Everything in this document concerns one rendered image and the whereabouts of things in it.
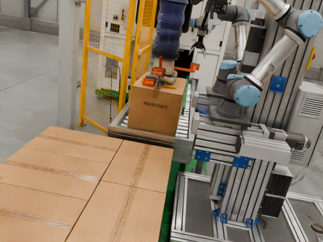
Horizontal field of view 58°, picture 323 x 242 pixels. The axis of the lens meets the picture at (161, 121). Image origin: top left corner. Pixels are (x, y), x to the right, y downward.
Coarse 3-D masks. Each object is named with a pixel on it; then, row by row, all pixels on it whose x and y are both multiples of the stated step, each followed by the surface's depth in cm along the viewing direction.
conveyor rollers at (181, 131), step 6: (186, 102) 346; (186, 108) 328; (180, 114) 303; (186, 114) 311; (126, 120) 265; (180, 120) 287; (186, 120) 294; (126, 126) 255; (180, 126) 270; (186, 126) 277; (180, 132) 261; (186, 132) 261; (186, 138) 252
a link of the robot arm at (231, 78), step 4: (228, 76) 158; (232, 76) 155; (236, 76) 153; (240, 76) 153; (228, 80) 158; (232, 80) 155; (236, 80) 152; (228, 84) 157; (228, 88) 155; (224, 92) 161; (228, 92) 156; (224, 96) 161; (228, 96) 158
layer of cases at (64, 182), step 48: (48, 144) 203; (96, 144) 214; (144, 144) 226; (0, 192) 149; (48, 192) 155; (96, 192) 161; (144, 192) 168; (0, 240) 121; (48, 240) 125; (96, 240) 129; (144, 240) 134
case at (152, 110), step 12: (156, 84) 242; (180, 84) 255; (132, 96) 229; (144, 96) 228; (156, 96) 226; (168, 96) 225; (180, 96) 224; (132, 108) 232; (144, 108) 231; (156, 108) 230; (168, 108) 228; (180, 108) 241; (132, 120) 236; (144, 120) 235; (156, 120) 233; (168, 120) 232; (156, 132) 237; (168, 132) 235
